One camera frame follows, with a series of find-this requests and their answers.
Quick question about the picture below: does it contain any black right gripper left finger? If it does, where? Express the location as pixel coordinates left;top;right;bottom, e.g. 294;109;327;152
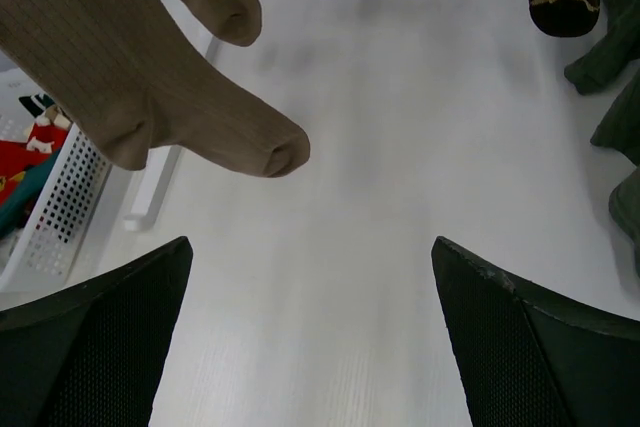
1;237;193;426

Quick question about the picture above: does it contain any white plastic laundry basket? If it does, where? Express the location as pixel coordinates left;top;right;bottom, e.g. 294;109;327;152
0;66;114;293

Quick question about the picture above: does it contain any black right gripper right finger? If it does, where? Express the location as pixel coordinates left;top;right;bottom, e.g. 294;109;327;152
431;237;639;426

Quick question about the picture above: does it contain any dark green hanging garment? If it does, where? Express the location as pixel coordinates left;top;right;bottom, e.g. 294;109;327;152
564;0;639;263

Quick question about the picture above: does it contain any pile of colourful socks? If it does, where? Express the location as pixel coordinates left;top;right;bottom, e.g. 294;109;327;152
1;94;71;239

